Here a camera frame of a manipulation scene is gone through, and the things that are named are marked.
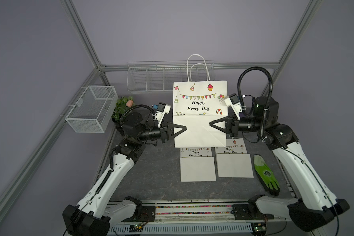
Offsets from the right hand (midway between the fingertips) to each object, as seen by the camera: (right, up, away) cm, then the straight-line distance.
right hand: (210, 124), depth 57 cm
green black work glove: (+38, -31, +28) cm, 56 cm away
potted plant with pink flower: (-48, +12, +32) cm, 58 cm away
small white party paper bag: (-2, -25, +32) cm, 40 cm away
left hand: (-10, -3, 0) cm, 10 cm away
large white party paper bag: (+21, -24, +35) cm, 47 cm away
